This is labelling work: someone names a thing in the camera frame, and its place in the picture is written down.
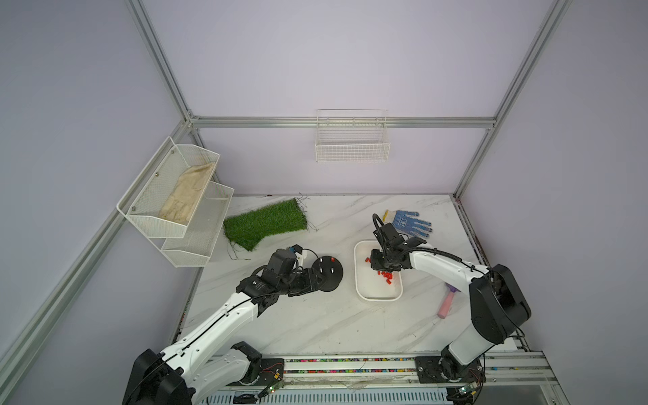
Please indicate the pink purple handled tool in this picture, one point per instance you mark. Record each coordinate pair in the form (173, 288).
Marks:
(446, 304)

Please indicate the lower white mesh shelf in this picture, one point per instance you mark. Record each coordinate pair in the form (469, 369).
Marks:
(195, 249)

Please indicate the white mesh shelf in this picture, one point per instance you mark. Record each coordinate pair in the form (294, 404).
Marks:
(195, 249)
(143, 203)

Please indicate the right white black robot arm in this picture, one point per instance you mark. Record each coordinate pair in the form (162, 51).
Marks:
(496, 306)

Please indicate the white plastic tray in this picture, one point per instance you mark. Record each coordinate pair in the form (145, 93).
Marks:
(371, 287)

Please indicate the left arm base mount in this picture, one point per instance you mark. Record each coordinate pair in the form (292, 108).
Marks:
(261, 370)

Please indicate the black round screw base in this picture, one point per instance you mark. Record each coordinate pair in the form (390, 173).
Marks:
(333, 271)

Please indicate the beige cloth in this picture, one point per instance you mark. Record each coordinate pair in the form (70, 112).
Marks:
(186, 195)

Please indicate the green artificial grass mat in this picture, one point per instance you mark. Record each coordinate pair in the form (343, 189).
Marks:
(248, 230)

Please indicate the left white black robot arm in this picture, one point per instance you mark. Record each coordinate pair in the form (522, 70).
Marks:
(186, 372)

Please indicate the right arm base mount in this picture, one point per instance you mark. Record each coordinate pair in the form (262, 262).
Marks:
(445, 368)

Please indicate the pile of red sleeves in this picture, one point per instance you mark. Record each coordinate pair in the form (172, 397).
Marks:
(388, 277)

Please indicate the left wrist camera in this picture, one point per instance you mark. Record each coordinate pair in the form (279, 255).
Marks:
(299, 253)

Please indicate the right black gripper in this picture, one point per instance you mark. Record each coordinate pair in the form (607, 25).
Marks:
(376, 263)

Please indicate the blue dotted work glove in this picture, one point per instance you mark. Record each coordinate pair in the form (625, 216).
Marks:
(408, 223)

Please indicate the upper white mesh shelf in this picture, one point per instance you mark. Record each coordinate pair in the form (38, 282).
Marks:
(143, 203)

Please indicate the white wire wall basket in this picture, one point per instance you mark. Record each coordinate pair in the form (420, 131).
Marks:
(351, 136)

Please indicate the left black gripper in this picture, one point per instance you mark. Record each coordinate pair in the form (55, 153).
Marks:
(310, 283)

